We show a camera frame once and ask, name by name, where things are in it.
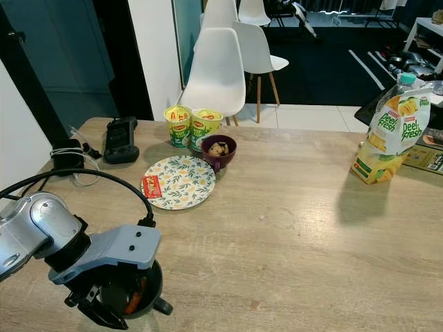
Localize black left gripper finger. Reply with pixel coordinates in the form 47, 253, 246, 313
87, 294, 132, 330

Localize orange carrot piece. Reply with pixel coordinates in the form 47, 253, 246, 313
125, 277, 146, 315

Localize dark blue cup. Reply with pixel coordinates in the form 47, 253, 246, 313
100, 261, 174, 320

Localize red sachet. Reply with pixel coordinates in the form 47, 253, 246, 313
142, 174, 163, 200

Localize black power adapter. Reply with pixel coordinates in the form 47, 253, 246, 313
51, 140, 85, 174

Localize floral paper plate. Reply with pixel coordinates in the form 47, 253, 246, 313
142, 155, 217, 210

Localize black handheld controller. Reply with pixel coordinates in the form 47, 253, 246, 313
104, 116, 139, 165

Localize green yellow noodle cup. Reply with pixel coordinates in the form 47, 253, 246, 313
164, 105, 193, 149
188, 109, 224, 153

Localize maroon bowl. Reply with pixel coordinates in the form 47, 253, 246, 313
201, 134, 237, 172

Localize brown food pieces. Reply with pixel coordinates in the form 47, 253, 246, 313
208, 141, 229, 156

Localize white chair wooden legs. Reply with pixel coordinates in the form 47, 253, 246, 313
201, 0, 239, 32
239, 0, 271, 27
232, 21, 290, 124
180, 28, 247, 127

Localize black mat white stripes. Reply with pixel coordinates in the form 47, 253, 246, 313
249, 24, 416, 108

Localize yellow juice pouch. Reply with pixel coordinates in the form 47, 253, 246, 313
350, 73, 433, 185

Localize green brown box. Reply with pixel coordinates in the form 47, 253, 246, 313
403, 131, 443, 175

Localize white low table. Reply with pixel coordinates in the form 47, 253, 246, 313
405, 17, 443, 73

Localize white coiled cable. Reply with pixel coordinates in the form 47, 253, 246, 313
50, 126, 105, 187

